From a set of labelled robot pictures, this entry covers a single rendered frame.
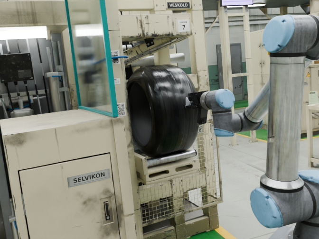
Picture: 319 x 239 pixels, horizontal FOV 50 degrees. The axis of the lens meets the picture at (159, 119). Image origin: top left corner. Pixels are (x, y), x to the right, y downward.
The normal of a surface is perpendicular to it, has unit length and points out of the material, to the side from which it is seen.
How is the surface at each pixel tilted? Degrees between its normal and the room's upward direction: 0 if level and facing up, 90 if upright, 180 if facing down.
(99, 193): 90
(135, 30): 90
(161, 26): 90
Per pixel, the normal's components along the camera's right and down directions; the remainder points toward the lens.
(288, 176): 0.09, 0.22
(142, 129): 0.32, -0.43
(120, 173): 0.43, 0.09
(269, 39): -0.93, -0.02
